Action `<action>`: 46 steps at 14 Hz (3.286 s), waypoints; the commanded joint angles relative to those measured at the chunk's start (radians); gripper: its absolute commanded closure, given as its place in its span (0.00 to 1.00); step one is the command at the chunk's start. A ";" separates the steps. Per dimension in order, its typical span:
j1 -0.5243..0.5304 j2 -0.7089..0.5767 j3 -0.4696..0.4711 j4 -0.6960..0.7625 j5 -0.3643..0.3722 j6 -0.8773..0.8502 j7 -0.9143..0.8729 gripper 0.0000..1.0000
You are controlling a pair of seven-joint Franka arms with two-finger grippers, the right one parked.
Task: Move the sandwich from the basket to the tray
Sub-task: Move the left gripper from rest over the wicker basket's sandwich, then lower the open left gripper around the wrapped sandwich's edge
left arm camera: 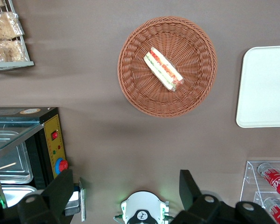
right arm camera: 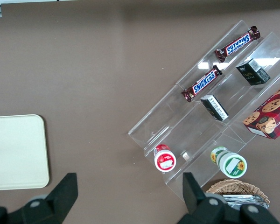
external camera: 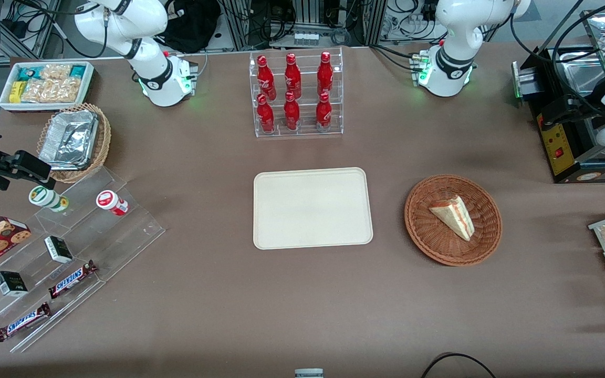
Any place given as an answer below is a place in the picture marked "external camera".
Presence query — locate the red soda bottle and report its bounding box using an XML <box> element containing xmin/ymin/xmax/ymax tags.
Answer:
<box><xmin>256</xmin><ymin>93</ymin><xmax>276</xmax><ymax>133</ymax></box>
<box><xmin>257</xmin><ymin>55</ymin><xmax>277</xmax><ymax>100</ymax></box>
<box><xmin>284</xmin><ymin>52</ymin><xmax>302</xmax><ymax>99</ymax></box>
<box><xmin>316</xmin><ymin>91</ymin><xmax>332</xmax><ymax>132</ymax></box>
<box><xmin>317</xmin><ymin>51</ymin><xmax>334</xmax><ymax>96</ymax></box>
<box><xmin>284</xmin><ymin>91</ymin><xmax>300</xmax><ymax>131</ymax></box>

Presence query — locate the clear acrylic stepped display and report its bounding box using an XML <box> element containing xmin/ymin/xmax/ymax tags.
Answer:
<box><xmin>0</xmin><ymin>167</ymin><xmax>166</xmax><ymax>353</ymax></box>

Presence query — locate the triangular sandwich wedge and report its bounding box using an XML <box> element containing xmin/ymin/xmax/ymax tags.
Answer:
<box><xmin>429</xmin><ymin>195</ymin><xmax>475</xmax><ymax>242</ymax></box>

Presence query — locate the beige rectangular tray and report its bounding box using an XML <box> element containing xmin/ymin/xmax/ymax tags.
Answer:
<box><xmin>253</xmin><ymin>167</ymin><xmax>374</xmax><ymax>250</ymax></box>

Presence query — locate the black looped cable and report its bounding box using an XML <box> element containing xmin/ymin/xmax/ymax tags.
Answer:
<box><xmin>421</xmin><ymin>353</ymin><xmax>497</xmax><ymax>378</ymax></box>

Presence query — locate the green lid white cup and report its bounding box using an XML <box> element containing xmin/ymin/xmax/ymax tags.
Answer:
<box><xmin>28</xmin><ymin>185</ymin><xmax>70</xmax><ymax>213</ymax></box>

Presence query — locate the white plastic snack bin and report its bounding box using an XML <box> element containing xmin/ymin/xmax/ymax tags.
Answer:
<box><xmin>0</xmin><ymin>61</ymin><xmax>95</xmax><ymax>113</ymax></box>

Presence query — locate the small black box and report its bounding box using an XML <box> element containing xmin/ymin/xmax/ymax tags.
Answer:
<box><xmin>44</xmin><ymin>236</ymin><xmax>74</xmax><ymax>264</ymax></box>
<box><xmin>0</xmin><ymin>270</ymin><xmax>28</xmax><ymax>297</ymax></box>

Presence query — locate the clear acrylic bottle rack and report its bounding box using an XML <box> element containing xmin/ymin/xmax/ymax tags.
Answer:
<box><xmin>248</xmin><ymin>46</ymin><xmax>344</xmax><ymax>139</ymax></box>

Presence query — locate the black fabric bag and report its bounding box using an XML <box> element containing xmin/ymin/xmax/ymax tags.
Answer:
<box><xmin>157</xmin><ymin>0</ymin><xmax>222</xmax><ymax>54</ymax></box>

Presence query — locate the brown Snickers bar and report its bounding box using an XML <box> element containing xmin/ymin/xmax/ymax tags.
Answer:
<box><xmin>0</xmin><ymin>302</ymin><xmax>52</xmax><ymax>343</ymax></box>
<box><xmin>48</xmin><ymin>260</ymin><xmax>98</xmax><ymax>300</ymax></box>

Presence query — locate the round brown wicker basket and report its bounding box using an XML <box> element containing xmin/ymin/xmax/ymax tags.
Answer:
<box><xmin>404</xmin><ymin>174</ymin><xmax>503</xmax><ymax>267</ymax></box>

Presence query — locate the clear rice cracker bag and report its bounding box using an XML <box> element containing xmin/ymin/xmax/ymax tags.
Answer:
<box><xmin>20</xmin><ymin>79</ymin><xmax>54</xmax><ymax>103</ymax></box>
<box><xmin>50</xmin><ymin>77</ymin><xmax>81</xmax><ymax>103</ymax></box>
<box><xmin>40</xmin><ymin>64</ymin><xmax>72</xmax><ymax>81</ymax></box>

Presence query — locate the black food warmer machine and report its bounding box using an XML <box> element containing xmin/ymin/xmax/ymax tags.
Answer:
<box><xmin>512</xmin><ymin>8</ymin><xmax>605</xmax><ymax>184</ymax></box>

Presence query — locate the tan oval wicker basket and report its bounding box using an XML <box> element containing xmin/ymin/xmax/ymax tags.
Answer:
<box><xmin>36</xmin><ymin>102</ymin><xmax>112</xmax><ymax>184</ymax></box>

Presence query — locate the silver foil tray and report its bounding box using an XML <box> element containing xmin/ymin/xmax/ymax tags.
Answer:
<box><xmin>38</xmin><ymin>109</ymin><xmax>99</xmax><ymax>171</ymax></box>

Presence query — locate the red lid white cup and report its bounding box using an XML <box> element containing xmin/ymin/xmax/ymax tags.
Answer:
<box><xmin>96</xmin><ymin>190</ymin><xmax>129</xmax><ymax>217</ymax></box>

